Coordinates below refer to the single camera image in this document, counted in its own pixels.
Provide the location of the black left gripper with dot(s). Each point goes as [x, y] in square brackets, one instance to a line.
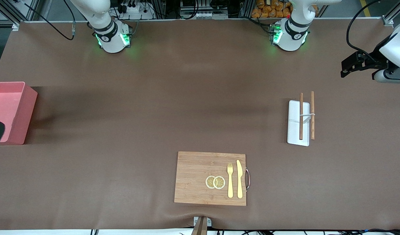
[373, 61]

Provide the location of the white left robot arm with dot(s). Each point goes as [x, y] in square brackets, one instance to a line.
[290, 36]

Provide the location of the white cloth rack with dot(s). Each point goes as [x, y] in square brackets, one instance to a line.
[293, 137]

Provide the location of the pink rectangular box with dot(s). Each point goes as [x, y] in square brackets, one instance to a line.
[20, 107]

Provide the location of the orange snack packets pile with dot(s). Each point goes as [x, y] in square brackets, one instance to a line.
[268, 9]

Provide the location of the white socket strip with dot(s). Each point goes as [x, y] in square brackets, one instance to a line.
[200, 15]

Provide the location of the yellow plastic knife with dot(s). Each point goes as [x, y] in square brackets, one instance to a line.
[240, 179]

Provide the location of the yellow plastic fork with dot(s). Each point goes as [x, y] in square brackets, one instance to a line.
[230, 182]

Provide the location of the yellow lemon slice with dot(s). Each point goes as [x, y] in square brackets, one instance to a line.
[219, 182]
[209, 181]

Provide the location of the white power strip with plugs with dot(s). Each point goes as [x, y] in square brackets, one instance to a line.
[134, 9]

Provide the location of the bamboo cutting board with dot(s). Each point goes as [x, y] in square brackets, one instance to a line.
[193, 169]

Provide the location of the aluminium frame strut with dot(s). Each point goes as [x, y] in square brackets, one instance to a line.
[15, 25]
[388, 20]

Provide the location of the aluminium profile post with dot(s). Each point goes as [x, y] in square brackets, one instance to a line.
[201, 225]

